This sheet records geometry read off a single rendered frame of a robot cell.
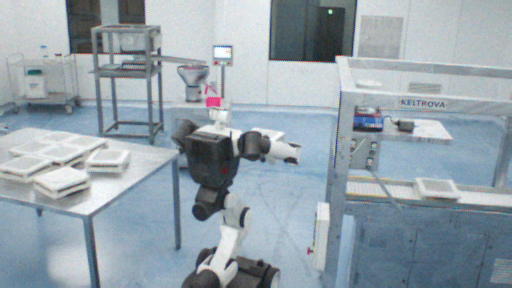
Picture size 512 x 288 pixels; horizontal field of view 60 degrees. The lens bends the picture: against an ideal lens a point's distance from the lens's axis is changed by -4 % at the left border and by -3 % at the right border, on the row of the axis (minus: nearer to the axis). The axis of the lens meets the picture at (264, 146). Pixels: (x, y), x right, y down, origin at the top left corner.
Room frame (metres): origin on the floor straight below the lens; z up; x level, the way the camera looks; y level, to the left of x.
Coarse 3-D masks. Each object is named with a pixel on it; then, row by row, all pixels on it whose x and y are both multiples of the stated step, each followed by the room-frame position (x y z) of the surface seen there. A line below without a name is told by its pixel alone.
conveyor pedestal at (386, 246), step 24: (360, 216) 2.53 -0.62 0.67; (360, 240) 2.53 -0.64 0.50; (384, 240) 2.52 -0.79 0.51; (408, 240) 2.50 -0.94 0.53; (432, 240) 2.48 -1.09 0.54; (456, 240) 2.46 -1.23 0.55; (480, 240) 2.45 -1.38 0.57; (504, 240) 2.43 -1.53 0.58; (360, 264) 2.53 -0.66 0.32; (384, 264) 2.52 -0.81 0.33; (408, 264) 2.50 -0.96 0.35; (432, 264) 2.48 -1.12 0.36; (456, 264) 2.46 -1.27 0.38; (480, 264) 2.44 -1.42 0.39; (504, 264) 2.42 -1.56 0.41
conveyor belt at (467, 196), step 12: (348, 192) 2.60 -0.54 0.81; (360, 192) 2.60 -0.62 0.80; (372, 192) 2.61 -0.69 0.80; (384, 192) 2.62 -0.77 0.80; (396, 192) 2.62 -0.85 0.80; (408, 192) 2.63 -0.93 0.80; (468, 192) 2.65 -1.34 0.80; (480, 192) 2.66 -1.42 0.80; (420, 204) 2.46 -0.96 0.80; (504, 204) 2.49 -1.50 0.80
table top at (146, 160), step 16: (32, 128) 3.58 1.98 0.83; (0, 144) 3.17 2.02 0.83; (16, 144) 3.18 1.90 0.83; (112, 144) 3.26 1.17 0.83; (128, 144) 3.27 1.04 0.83; (0, 160) 2.85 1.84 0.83; (144, 160) 2.95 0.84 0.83; (160, 160) 2.96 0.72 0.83; (96, 176) 2.64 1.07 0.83; (112, 176) 2.65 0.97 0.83; (128, 176) 2.66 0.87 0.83; (144, 176) 2.68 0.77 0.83; (0, 192) 2.35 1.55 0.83; (16, 192) 2.36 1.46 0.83; (32, 192) 2.37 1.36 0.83; (80, 192) 2.40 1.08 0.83; (96, 192) 2.41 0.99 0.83; (112, 192) 2.42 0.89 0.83; (128, 192) 2.50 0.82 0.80; (48, 208) 2.21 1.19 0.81; (64, 208) 2.19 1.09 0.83; (80, 208) 2.20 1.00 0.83; (96, 208) 2.21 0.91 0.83
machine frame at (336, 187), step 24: (432, 72) 2.73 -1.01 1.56; (456, 72) 2.71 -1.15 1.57; (480, 72) 2.69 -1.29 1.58; (504, 72) 2.68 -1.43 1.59; (360, 96) 1.83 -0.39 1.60; (384, 96) 1.82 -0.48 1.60; (408, 96) 1.81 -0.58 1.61; (432, 96) 1.80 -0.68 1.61; (456, 96) 1.82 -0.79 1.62; (504, 144) 2.67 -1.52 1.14; (336, 168) 1.84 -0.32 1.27; (504, 168) 2.66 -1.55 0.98; (336, 192) 1.83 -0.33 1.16; (336, 216) 1.83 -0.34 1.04; (336, 240) 1.83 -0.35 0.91; (336, 264) 1.83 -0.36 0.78
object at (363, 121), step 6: (354, 114) 2.53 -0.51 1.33; (360, 114) 2.53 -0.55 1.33; (366, 114) 2.53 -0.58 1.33; (372, 114) 2.53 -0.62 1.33; (378, 114) 2.53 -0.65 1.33; (354, 120) 2.52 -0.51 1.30; (360, 120) 2.52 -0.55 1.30; (366, 120) 2.51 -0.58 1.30; (372, 120) 2.51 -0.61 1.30; (378, 120) 2.50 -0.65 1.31; (354, 126) 2.51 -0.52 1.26; (360, 126) 2.51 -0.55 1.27; (366, 126) 2.50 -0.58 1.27; (372, 126) 2.50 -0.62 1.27; (378, 126) 2.50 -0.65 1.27
